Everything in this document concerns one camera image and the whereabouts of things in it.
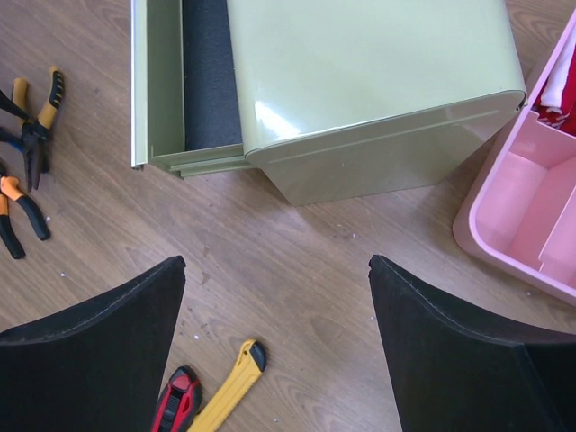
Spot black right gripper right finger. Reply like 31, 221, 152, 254
369, 255, 575, 431

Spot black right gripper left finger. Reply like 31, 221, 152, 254
1, 256, 185, 431

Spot red black utility knife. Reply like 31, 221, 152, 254
151, 365, 203, 432

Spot yellow utility knife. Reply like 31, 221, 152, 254
187, 338, 267, 432

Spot orange handled pliers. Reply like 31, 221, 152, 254
0, 161, 51, 260

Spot yellow handled pliers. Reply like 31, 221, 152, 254
21, 66, 65, 192

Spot green metal tool chest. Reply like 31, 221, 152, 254
130, 1, 526, 206

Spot pink plastic divided organizer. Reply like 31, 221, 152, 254
453, 19, 575, 304

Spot black drawer liner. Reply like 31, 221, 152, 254
183, 0, 242, 150

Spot red white striped sock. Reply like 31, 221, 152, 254
535, 28, 576, 136

